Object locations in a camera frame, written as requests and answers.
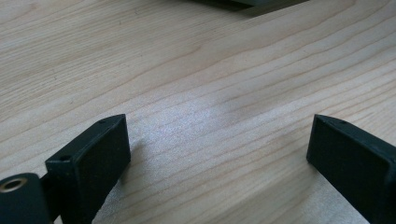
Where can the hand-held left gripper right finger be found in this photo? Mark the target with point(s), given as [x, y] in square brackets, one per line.
[351, 165]

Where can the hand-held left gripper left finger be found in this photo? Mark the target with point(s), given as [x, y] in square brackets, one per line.
[90, 165]

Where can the black corner rack with rails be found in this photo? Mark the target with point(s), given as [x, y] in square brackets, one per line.
[252, 2]

